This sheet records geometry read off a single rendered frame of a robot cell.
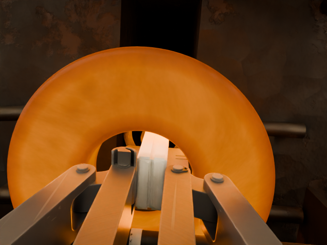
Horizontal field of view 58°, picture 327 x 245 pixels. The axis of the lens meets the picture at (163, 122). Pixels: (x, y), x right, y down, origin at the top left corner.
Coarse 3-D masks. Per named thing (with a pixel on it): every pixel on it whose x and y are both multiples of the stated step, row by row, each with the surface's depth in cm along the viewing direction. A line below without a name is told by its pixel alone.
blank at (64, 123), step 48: (144, 48) 15; (48, 96) 16; (96, 96) 16; (144, 96) 15; (192, 96) 15; (240, 96) 15; (48, 144) 16; (96, 144) 16; (192, 144) 16; (240, 144) 16
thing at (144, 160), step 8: (144, 136) 18; (152, 136) 17; (144, 144) 16; (152, 144) 16; (144, 152) 15; (152, 152) 15; (144, 160) 14; (144, 168) 15; (144, 176) 15; (144, 184) 15; (144, 192) 15; (136, 200) 15; (144, 200) 15; (144, 208) 15
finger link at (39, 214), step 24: (72, 168) 14; (48, 192) 12; (72, 192) 12; (24, 216) 10; (48, 216) 10; (72, 216) 13; (0, 240) 9; (24, 240) 9; (48, 240) 11; (72, 240) 12
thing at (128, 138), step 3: (126, 132) 27; (129, 132) 27; (126, 135) 27; (129, 135) 27; (126, 138) 28; (129, 138) 28; (132, 138) 28; (126, 141) 28; (129, 141) 28; (132, 141) 28; (126, 144) 28; (129, 144) 28; (132, 144) 28; (174, 147) 28; (177, 147) 28
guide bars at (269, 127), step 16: (0, 112) 23; (16, 112) 23; (0, 128) 24; (272, 128) 22; (288, 128) 22; (304, 128) 22; (0, 144) 24; (272, 144) 23; (0, 192) 22; (0, 208) 23; (272, 208) 22; (288, 208) 22
